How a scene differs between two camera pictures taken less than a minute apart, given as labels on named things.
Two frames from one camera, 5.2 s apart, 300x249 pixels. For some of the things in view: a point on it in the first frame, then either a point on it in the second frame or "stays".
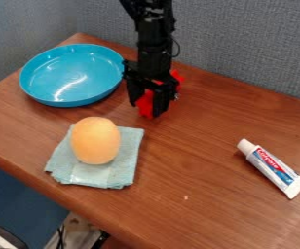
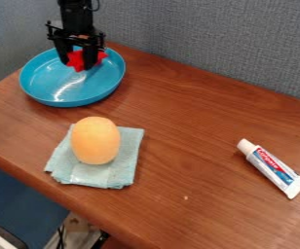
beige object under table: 77,233 stays
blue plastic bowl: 71,75 stays
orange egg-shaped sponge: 95,140 stays
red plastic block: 146,101 → 75,59
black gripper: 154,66 → 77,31
